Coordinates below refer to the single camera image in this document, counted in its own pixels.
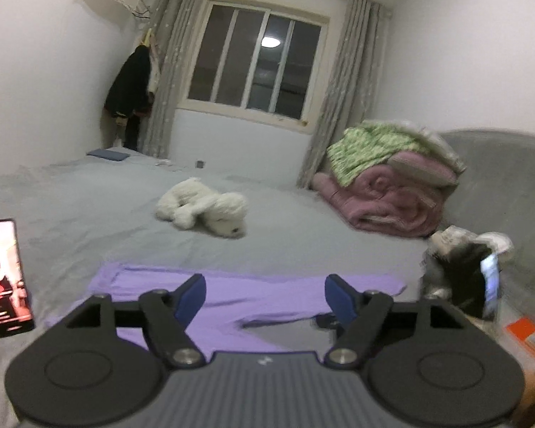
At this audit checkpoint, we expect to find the orange red book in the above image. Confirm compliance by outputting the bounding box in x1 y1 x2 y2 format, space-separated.
505 317 535 358

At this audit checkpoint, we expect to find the pink grey pillow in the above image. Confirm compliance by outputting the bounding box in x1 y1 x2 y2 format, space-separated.
387 151 458 188

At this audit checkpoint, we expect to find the window with white frame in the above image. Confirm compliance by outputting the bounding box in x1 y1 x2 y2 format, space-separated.
180 0 330 133

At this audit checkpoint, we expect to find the pink folded quilt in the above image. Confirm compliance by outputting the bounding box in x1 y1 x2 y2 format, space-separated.
311 164 445 238

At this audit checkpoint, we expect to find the grey left curtain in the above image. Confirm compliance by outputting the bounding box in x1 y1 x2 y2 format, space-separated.
142 0 205 158

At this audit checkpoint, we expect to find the grey right curtain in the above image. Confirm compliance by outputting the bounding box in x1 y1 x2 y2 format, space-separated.
296 0 389 188

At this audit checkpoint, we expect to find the stack of folded clothes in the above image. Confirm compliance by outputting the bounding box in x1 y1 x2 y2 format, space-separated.
420 225 514 305

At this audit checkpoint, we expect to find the white plush dog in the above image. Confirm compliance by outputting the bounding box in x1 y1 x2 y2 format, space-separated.
155 178 248 239

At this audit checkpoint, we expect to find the smartphone with lit screen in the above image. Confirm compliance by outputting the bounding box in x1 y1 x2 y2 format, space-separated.
0 218 34 338

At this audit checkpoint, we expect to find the grey quilted headboard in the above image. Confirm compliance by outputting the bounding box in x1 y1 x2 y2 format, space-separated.
435 128 535 313

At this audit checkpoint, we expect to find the grey curtain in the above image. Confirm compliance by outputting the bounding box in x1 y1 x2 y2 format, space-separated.
142 0 205 158
296 0 389 188

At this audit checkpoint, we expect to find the dark hanging coat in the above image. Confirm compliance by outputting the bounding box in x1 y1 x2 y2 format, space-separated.
104 45 155 151

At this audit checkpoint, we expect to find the green patterned blanket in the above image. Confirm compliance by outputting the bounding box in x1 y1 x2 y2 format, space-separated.
326 123 431 187

